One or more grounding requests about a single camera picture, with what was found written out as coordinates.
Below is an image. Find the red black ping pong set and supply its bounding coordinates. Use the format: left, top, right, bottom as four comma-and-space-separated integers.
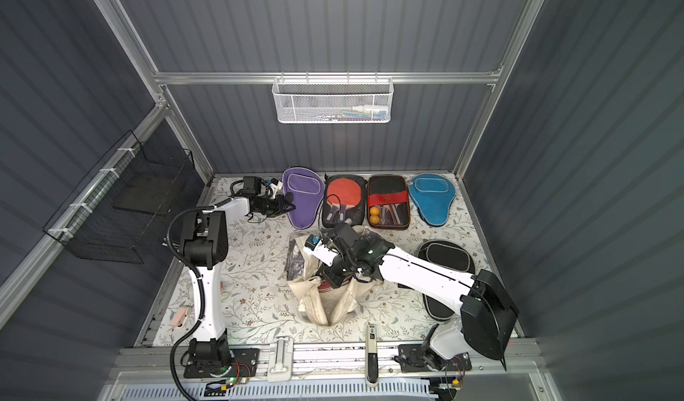
367, 174, 411, 230

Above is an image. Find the white bracket on rail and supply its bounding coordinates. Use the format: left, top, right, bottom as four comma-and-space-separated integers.
266, 336, 295, 382

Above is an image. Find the cream canvas tote bag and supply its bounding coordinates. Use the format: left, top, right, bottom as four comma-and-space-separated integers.
284, 232, 382, 327

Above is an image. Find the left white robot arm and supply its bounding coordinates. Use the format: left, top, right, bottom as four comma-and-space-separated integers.
167, 194, 296, 365

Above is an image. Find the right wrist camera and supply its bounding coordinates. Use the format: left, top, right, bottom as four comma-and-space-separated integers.
304, 235, 338, 267

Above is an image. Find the blue paddle case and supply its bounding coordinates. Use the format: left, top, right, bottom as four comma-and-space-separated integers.
409, 173, 456, 226

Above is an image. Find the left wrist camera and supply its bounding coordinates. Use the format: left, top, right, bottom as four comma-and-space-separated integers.
268, 178, 283, 199

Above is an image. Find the black wire side basket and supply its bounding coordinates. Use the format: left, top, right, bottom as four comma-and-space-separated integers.
43, 132, 196, 264

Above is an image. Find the purple pouch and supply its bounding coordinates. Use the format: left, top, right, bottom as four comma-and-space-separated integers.
283, 167, 325, 229

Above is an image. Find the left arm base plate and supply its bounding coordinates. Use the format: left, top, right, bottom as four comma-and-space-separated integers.
182, 348, 260, 379

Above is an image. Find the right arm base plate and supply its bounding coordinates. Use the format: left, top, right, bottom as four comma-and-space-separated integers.
393, 343, 472, 373

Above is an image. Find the white wire wall basket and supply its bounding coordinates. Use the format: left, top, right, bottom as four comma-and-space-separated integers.
272, 77, 395, 124

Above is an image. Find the maroon red paddle case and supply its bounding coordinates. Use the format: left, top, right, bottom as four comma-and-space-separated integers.
317, 281, 334, 293

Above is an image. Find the red ping pong paddle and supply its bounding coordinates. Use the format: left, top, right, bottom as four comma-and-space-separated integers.
321, 175, 367, 228

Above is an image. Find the white vented floor panel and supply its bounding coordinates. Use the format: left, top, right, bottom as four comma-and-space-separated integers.
119, 378, 436, 401

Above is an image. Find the black white handheld device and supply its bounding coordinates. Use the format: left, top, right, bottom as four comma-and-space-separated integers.
365, 323, 379, 388

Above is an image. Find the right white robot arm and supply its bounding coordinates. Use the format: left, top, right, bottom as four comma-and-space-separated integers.
305, 223, 519, 371

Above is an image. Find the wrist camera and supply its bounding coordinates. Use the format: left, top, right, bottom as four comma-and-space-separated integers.
304, 235, 338, 267
268, 178, 283, 199

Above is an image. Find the black paddle case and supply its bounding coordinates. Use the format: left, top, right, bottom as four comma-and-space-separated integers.
416, 239, 477, 322

